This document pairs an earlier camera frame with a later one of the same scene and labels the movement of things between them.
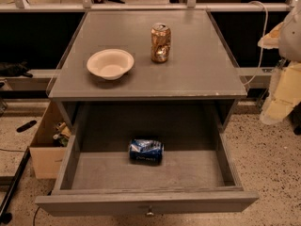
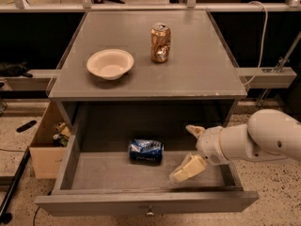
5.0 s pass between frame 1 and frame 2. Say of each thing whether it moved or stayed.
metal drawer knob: stayed
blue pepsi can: stayed
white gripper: moved
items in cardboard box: stayed
